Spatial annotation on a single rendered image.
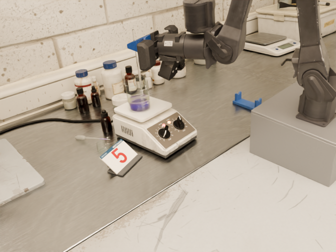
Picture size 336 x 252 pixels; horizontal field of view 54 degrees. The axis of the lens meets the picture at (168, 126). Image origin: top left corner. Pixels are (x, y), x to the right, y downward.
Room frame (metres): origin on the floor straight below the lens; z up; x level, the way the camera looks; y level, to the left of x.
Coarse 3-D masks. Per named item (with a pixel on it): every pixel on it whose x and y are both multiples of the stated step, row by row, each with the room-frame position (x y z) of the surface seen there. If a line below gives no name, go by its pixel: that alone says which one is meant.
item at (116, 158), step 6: (120, 144) 0.72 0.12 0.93; (114, 150) 0.69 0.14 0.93; (120, 150) 0.70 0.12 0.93; (126, 150) 0.71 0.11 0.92; (132, 150) 0.72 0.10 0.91; (108, 156) 0.67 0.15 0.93; (114, 156) 0.68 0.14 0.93; (120, 156) 0.68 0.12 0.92; (126, 156) 0.69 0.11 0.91; (108, 162) 0.65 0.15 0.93; (114, 162) 0.66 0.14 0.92; (120, 162) 0.67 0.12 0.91; (114, 168) 0.65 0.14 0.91
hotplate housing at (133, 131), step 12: (120, 120) 0.79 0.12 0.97; (132, 120) 0.77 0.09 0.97; (156, 120) 0.77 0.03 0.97; (120, 132) 0.80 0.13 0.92; (132, 132) 0.76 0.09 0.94; (144, 132) 0.72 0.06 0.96; (192, 132) 0.76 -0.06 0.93; (144, 144) 0.73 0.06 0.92; (156, 144) 0.70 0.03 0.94; (180, 144) 0.72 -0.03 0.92
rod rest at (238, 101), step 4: (240, 92) 0.97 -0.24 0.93; (236, 96) 0.96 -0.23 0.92; (240, 96) 0.97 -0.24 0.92; (232, 100) 0.97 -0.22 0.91; (236, 100) 0.96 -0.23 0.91; (240, 100) 0.96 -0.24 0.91; (244, 100) 0.96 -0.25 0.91; (256, 100) 0.90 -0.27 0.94; (260, 100) 0.91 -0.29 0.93; (236, 104) 0.95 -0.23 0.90; (240, 104) 0.94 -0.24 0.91; (244, 104) 0.93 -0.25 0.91; (248, 104) 0.93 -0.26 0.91; (252, 104) 0.92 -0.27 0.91; (256, 104) 0.90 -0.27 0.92; (248, 108) 0.91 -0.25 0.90; (252, 108) 0.90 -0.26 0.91
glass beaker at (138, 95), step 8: (128, 80) 0.83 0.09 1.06; (136, 80) 0.84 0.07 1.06; (144, 80) 0.83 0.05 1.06; (128, 88) 0.78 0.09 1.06; (136, 88) 0.78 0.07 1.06; (144, 88) 0.79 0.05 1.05; (128, 96) 0.79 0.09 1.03; (136, 96) 0.78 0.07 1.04; (144, 96) 0.78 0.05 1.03; (128, 104) 0.79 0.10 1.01; (136, 104) 0.78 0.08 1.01; (144, 104) 0.78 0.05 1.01; (136, 112) 0.78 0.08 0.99
